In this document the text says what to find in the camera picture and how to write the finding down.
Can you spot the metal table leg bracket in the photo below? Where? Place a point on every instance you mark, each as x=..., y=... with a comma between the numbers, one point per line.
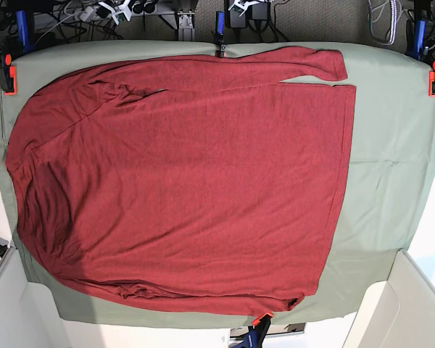
x=185, y=17

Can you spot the left blue clamp handle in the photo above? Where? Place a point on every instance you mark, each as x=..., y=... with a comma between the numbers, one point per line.
x=22, y=30

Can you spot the top centre blue clamp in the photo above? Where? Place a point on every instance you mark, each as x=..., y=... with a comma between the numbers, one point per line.
x=219, y=34

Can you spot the bottom orange black clamp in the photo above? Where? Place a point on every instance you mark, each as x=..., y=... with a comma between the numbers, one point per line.
x=257, y=332

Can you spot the blue clamp handle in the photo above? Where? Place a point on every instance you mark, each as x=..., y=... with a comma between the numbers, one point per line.
x=22, y=30
x=415, y=30

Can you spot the white box right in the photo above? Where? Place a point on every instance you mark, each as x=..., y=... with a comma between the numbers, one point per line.
x=397, y=312

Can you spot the red long-sleeve T-shirt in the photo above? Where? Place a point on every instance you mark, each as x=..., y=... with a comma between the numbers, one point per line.
x=187, y=184

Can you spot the black power adapter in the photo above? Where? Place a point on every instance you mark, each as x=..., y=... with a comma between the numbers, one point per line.
x=260, y=11
x=234, y=19

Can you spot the right blue clamp handle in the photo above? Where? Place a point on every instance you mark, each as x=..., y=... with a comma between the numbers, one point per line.
x=415, y=30

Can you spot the green table cloth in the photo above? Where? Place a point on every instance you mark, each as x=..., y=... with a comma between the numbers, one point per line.
x=391, y=168

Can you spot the left orange black clamp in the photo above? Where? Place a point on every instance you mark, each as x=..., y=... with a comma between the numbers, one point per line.
x=8, y=75

